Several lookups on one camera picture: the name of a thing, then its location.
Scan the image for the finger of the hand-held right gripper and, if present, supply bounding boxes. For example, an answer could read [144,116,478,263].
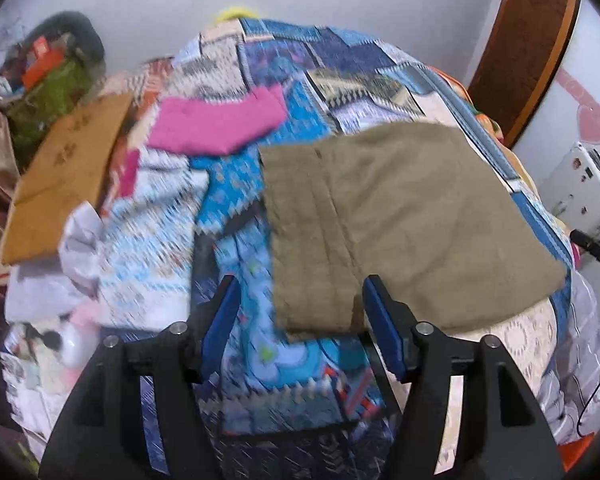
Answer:
[569,229,600,272]

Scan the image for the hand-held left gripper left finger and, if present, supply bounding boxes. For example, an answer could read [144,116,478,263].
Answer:
[39,275,241,480]

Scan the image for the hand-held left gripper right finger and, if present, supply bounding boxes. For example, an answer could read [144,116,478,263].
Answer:
[361,274,566,480]

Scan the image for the olive green pants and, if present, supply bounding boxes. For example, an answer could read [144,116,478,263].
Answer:
[257,122,569,344]

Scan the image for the white sewing machine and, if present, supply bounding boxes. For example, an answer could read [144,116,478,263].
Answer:
[539,142,600,232]

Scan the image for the white crumpled cloth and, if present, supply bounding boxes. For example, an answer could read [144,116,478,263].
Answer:
[5,202,107,322]

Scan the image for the pink folded cloth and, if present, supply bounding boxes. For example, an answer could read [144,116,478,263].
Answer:
[147,85,289,156]

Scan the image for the brown cardboard sheet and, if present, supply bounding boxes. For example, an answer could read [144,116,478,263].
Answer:
[2,92,134,266]

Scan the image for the blue patchwork blanket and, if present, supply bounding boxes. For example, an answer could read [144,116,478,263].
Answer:
[95,17,576,480]

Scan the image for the yellow cloth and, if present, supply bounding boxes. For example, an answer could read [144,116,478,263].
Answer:
[214,5,262,25]

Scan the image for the orange box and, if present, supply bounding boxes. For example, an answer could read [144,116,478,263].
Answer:
[22,37,65,87]

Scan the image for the pink heart wall sticker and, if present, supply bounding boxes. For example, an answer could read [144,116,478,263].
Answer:
[556,69,600,147]

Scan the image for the thin black cable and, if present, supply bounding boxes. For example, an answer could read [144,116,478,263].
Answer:
[577,330,600,437]

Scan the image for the brown wooden door frame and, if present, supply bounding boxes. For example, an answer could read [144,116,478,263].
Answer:
[467,0,584,149]

